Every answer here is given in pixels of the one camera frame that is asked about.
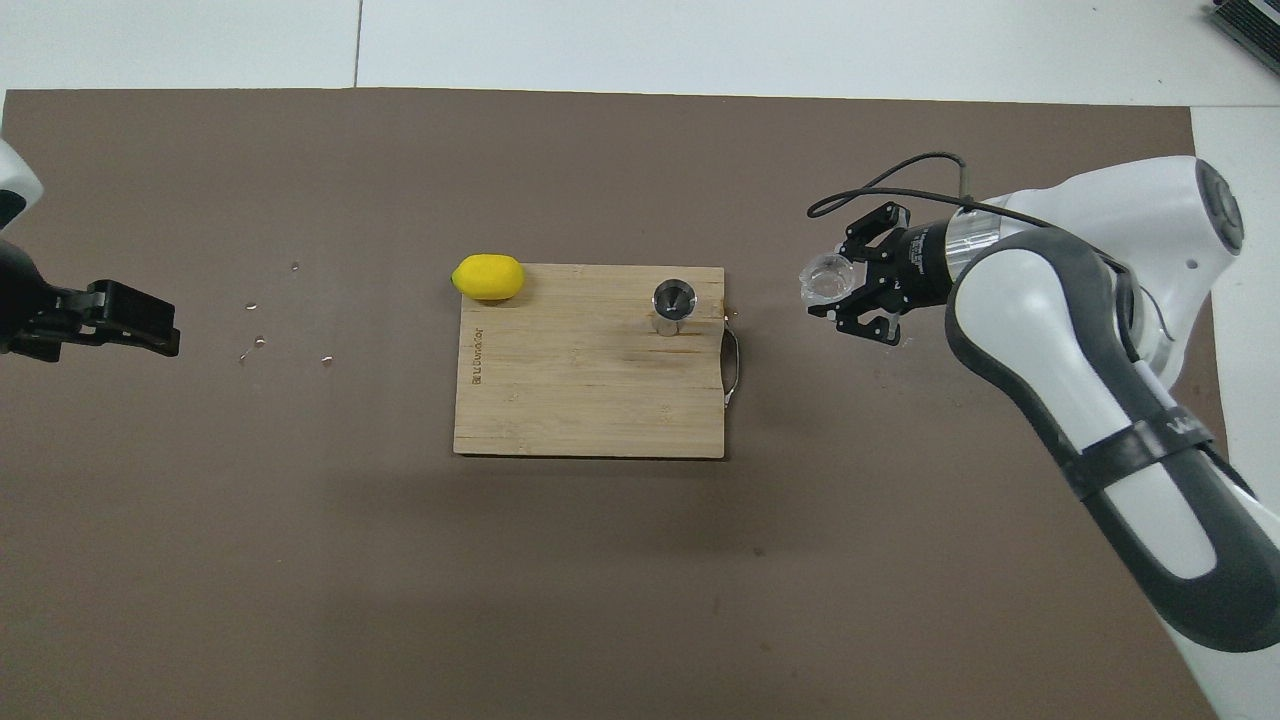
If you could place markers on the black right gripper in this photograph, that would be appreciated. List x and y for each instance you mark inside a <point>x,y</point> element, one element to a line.
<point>920,265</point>

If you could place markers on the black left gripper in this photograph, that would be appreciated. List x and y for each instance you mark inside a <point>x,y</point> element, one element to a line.
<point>25,300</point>

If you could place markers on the small clear glass cup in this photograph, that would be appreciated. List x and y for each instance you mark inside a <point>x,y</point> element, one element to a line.
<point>828,280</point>

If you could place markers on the steel double jigger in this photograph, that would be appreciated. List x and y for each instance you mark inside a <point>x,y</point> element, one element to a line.
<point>672,300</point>

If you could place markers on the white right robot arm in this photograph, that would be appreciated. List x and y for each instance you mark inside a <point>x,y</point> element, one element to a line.
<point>1100,400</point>

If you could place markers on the wooden cutting board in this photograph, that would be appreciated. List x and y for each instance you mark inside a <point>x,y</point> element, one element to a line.
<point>570,390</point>

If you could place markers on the brown table mat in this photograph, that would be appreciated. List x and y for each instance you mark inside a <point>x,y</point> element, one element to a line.
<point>300,600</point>

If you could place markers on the yellow lemon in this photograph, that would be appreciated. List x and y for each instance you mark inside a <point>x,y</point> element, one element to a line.
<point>488,278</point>

